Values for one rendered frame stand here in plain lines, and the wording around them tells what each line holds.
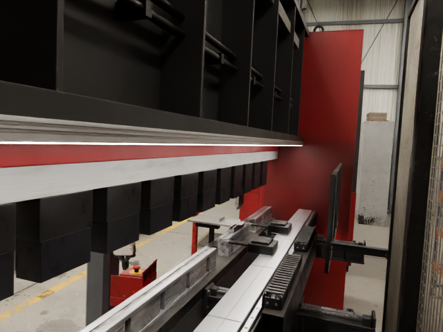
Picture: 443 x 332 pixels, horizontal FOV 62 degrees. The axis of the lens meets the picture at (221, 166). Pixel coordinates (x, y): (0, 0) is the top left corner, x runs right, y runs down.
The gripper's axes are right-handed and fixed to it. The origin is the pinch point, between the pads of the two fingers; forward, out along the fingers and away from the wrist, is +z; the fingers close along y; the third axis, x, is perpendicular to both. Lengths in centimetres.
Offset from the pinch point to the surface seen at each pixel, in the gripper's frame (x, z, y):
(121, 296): 4.8, 13.5, 0.6
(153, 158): 61, -52, -38
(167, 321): 53, 1, -36
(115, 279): 4.9, 5.3, 3.0
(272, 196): -124, -14, -70
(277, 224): -32, -12, -73
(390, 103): -717, -140, -339
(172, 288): 43, -6, -36
